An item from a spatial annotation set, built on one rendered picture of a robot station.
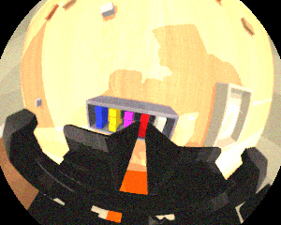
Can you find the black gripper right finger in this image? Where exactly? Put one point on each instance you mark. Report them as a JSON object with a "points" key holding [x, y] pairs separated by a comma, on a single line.
{"points": [[164, 156]]}

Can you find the magenta fuse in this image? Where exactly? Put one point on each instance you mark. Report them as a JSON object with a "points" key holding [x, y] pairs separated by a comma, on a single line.
{"points": [[128, 118]]}

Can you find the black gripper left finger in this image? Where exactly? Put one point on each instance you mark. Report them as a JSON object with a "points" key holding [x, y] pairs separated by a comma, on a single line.
{"points": [[117, 148]]}

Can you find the white rectangular tray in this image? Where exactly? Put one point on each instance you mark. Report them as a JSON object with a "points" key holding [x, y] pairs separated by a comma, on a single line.
{"points": [[231, 106]]}

